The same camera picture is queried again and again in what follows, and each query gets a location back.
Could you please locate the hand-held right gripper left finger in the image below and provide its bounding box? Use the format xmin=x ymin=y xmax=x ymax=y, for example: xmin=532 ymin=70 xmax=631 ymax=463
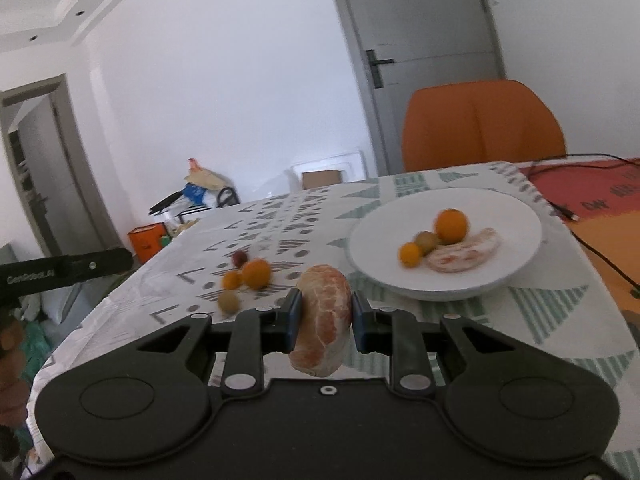
xmin=134 ymin=289 xmax=305 ymax=397

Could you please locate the grey doorway frame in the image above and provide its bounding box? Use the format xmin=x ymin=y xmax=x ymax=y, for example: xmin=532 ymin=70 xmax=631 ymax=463
xmin=0 ymin=74 xmax=127 ymax=262

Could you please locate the cardboard box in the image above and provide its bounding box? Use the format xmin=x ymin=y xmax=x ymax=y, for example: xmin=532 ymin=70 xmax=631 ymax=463
xmin=301 ymin=169 xmax=344 ymax=190

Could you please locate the black door handle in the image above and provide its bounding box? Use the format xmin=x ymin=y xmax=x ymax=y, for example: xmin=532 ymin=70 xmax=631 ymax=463
xmin=365 ymin=49 xmax=396 ymax=89

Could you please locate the red orange table mat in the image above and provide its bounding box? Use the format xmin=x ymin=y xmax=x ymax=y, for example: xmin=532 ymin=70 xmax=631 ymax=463
xmin=520 ymin=157 xmax=640 ymax=343

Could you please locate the white plate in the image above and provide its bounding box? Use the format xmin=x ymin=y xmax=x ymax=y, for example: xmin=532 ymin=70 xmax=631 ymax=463
xmin=347 ymin=187 xmax=543 ymax=302

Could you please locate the large peeled orange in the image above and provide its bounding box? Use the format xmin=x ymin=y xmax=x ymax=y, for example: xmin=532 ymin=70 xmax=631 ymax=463
xmin=288 ymin=264 xmax=352 ymax=378

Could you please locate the orange chair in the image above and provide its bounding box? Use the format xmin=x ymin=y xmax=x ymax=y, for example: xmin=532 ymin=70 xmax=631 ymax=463
xmin=402 ymin=80 xmax=568 ymax=174

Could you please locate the grey door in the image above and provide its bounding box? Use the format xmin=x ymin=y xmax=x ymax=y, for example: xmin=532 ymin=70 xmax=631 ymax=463
xmin=324 ymin=0 xmax=507 ymax=178

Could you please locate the person's left hand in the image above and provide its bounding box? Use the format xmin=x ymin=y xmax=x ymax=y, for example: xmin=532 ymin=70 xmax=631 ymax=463
xmin=0 ymin=317 xmax=30 ymax=432

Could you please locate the orange box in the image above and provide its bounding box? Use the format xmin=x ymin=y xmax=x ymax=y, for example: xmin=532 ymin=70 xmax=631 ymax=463
xmin=127 ymin=223 xmax=166 ymax=264

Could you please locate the patterned white tablecloth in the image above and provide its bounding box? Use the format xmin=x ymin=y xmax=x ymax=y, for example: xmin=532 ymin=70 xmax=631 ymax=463
xmin=30 ymin=160 xmax=640 ymax=467

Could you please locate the brown paper bag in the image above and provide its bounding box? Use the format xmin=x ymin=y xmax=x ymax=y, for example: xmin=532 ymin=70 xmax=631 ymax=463
xmin=184 ymin=158 xmax=227 ymax=191

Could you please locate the black cable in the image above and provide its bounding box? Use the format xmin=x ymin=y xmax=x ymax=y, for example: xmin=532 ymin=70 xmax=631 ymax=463
xmin=529 ymin=153 xmax=640 ymax=302

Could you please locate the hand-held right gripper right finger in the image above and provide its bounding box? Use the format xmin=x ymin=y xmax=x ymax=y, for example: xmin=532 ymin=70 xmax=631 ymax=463
xmin=350 ymin=290 xmax=527 ymax=397

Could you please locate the peeled orange segment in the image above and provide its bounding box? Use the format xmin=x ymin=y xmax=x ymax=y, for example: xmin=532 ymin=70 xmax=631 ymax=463
xmin=426 ymin=227 xmax=502 ymax=274

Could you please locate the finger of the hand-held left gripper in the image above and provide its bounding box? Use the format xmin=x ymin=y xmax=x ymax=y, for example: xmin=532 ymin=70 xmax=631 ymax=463
xmin=66 ymin=247 xmax=134 ymax=283

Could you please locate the blue white bag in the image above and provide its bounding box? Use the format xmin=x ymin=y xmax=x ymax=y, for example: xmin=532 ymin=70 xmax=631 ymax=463
xmin=182 ymin=183 xmax=211 ymax=207

